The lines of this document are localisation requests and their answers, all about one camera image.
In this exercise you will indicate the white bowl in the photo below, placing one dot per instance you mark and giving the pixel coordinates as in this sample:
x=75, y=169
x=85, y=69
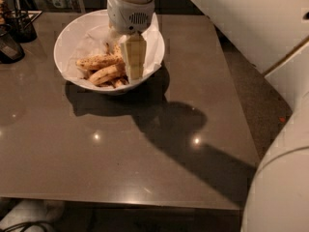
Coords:
x=86, y=36

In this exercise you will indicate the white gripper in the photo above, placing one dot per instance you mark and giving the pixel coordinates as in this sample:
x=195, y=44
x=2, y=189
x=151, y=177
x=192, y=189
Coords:
x=128, y=14

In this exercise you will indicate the black wire utensil holder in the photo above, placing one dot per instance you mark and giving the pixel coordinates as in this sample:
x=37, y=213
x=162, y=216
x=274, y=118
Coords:
x=23, y=30

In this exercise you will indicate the spotted banana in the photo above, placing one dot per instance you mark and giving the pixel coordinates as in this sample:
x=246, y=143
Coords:
x=107, y=74
x=115, y=83
x=112, y=56

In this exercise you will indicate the white paper liner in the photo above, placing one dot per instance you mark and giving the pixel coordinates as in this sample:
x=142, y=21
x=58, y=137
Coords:
x=90, y=54

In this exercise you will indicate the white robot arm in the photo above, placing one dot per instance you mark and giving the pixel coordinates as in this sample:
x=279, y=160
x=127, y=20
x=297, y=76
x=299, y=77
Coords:
x=273, y=36

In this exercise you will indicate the white robot base below table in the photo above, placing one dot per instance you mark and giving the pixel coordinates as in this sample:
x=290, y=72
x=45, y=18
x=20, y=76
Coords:
x=25, y=215

